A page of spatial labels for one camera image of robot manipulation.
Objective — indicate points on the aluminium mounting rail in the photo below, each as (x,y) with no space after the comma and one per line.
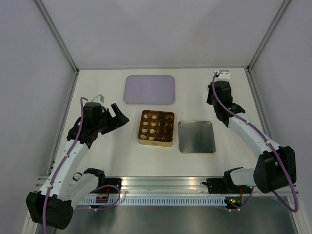
(174,185)

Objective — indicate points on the aluminium frame post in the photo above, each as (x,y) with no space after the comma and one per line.
(269,32)
(49,21)

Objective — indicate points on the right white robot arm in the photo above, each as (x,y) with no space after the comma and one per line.
(275,167)

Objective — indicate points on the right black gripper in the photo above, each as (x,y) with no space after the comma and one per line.
(208,101)

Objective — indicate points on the purple plastic tray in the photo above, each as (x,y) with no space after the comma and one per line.
(150,90)

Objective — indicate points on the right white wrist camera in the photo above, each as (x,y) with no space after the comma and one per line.
(222,75)

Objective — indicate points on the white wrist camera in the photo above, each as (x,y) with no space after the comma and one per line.
(98,99)
(222,75)

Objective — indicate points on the right aluminium frame post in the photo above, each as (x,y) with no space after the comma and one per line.
(269,32)

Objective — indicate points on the silver tin lid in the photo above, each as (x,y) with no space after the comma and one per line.
(196,137)

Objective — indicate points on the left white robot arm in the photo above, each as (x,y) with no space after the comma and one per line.
(54,203)

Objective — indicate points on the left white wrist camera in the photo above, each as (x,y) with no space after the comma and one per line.
(98,99)

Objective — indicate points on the left aluminium frame post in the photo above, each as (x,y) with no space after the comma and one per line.
(49,21)

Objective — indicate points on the gold chocolate box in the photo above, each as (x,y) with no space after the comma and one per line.
(158,114)

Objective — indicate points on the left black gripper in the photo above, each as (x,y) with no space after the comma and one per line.
(115,122)

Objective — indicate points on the white slotted cable duct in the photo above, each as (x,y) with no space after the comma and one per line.
(127,200)

